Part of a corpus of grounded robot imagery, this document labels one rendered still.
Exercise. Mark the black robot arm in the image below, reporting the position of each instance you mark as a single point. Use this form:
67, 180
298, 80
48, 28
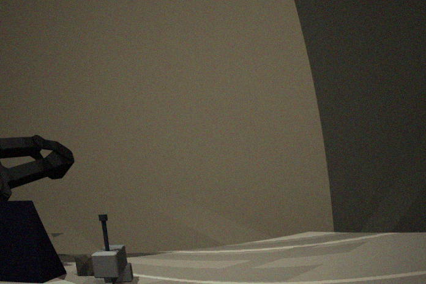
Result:
54, 166

